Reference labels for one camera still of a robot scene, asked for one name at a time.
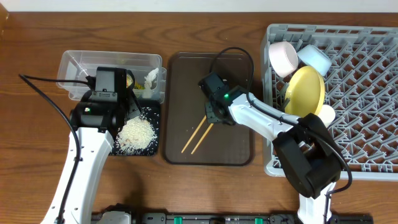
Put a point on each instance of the clear plastic waste bin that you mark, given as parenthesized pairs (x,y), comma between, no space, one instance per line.
(78,64)

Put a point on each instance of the grey dishwasher rack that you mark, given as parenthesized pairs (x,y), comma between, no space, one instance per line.
(361,86)

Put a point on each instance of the light blue bowl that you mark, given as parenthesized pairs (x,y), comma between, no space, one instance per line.
(314,57)

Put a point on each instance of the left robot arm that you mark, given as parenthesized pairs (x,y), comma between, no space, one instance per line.
(96,121)

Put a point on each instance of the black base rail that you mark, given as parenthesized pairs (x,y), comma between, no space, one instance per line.
(120,213)

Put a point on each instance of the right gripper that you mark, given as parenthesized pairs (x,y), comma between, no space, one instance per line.
(210,112)

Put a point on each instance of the black waste tray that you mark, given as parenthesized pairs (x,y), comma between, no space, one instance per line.
(152,149)

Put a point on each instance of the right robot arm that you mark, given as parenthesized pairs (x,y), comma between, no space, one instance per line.
(303,145)

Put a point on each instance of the dark brown serving tray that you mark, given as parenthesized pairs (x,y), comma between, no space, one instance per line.
(224,145)

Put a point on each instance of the white cup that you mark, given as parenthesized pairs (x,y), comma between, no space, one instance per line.
(327,115)

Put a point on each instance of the pile of rice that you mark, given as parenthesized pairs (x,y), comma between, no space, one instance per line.
(136,133)

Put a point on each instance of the green red snack wrapper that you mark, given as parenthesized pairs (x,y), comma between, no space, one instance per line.
(135,82)

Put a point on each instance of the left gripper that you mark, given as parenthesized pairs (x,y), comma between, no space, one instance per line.
(133,106)

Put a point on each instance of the yellow plate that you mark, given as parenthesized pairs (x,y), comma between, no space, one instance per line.
(305,93)

